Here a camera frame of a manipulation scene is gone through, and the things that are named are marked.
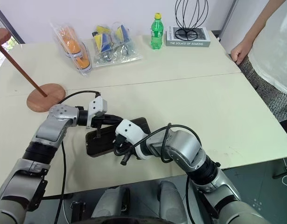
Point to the grey hardcover book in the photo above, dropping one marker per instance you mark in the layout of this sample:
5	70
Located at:
188	43

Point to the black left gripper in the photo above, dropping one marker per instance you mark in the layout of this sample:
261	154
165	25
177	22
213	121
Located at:
99	120

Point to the person's black-white patterned trousers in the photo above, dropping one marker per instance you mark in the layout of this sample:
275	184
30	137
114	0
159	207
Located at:
264	91

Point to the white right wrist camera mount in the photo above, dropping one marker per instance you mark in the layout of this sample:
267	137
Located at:
129	130

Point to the plastic bag with yellow-blue items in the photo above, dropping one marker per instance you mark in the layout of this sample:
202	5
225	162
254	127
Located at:
115	46

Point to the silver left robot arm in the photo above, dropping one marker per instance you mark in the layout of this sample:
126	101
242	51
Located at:
52	126

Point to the dark tool case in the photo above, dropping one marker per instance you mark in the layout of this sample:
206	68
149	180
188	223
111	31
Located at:
103	142

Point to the plastic bag with orange items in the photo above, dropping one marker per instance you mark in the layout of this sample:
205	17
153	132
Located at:
73	46

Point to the grey rounded shape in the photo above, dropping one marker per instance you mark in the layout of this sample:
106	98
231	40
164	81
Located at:
110	203
172	200

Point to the small black bracket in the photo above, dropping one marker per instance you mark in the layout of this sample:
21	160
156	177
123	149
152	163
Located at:
78	207

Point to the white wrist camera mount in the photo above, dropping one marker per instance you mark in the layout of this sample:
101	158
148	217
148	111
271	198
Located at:
129	130
97	107

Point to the person in white shirt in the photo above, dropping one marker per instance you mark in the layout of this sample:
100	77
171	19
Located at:
276	51

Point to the person's bare hand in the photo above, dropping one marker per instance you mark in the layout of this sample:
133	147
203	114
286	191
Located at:
240	52

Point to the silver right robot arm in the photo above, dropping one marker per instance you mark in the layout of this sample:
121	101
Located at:
185	149

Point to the dark window frame bar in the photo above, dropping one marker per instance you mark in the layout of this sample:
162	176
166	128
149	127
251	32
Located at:
10	23

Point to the person's bare forearm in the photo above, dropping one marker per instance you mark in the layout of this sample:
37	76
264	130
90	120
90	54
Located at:
260	23

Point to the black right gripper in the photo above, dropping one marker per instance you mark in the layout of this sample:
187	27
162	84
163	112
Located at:
128	149

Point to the green plastic soda bottle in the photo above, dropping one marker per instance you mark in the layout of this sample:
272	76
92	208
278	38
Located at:
156	35

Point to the round wooden stand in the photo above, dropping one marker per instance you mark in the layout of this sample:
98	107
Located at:
46	96

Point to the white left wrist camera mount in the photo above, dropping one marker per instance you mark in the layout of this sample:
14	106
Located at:
97	107

